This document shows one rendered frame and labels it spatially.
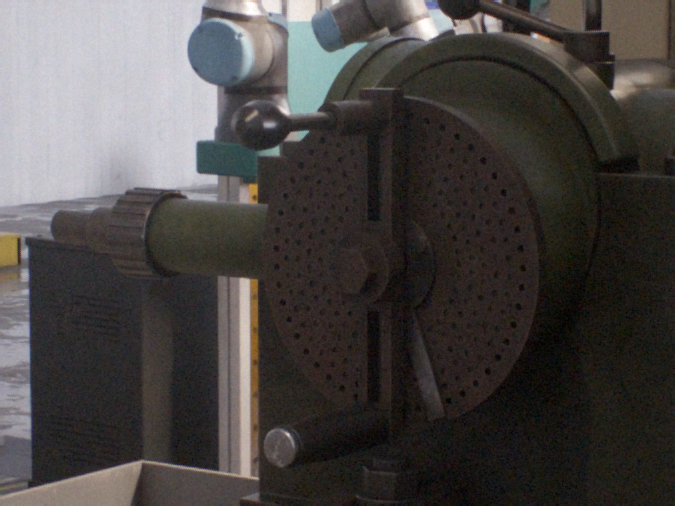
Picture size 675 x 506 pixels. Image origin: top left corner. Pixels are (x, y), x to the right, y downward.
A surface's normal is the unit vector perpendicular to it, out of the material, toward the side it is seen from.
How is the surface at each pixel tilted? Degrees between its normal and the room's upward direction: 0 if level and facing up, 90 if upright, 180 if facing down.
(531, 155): 52
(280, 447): 90
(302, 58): 90
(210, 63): 97
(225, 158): 90
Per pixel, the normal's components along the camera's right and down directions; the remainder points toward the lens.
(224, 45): -0.33, 0.23
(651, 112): -0.34, -0.74
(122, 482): 0.82, 0.07
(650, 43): -0.58, 0.09
